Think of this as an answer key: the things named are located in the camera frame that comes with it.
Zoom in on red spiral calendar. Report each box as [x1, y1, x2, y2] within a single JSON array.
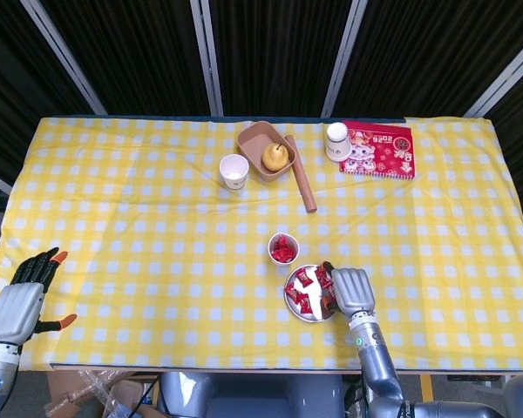
[[338, 120, 418, 180]]

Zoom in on white jar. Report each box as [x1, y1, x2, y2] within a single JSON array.
[[323, 122, 351, 163]]

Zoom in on grey robot torso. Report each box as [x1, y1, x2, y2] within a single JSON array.
[[156, 372, 345, 418]]

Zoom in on yellow pear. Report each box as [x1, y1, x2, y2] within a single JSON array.
[[261, 142, 289, 172]]

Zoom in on brown cardboard box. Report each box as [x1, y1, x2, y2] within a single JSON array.
[[43, 370, 162, 418]]

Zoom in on yellow white checkered tablecloth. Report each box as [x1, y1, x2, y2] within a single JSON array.
[[0, 115, 523, 372]]

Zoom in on round metal plate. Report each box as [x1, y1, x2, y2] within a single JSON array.
[[283, 263, 339, 323]]

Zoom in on brown paper food box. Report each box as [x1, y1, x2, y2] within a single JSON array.
[[237, 121, 297, 182]]

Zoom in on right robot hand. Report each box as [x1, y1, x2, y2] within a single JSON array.
[[320, 260, 377, 322]]

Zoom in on white paper cup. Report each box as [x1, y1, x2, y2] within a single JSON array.
[[268, 233, 301, 266], [219, 153, 250, 192]]

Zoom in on wooden rolling pin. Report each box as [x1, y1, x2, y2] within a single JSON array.
[[285, 134, 318, 214]]

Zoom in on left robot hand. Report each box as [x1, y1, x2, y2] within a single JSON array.
[[0, 246, 78, 346]]

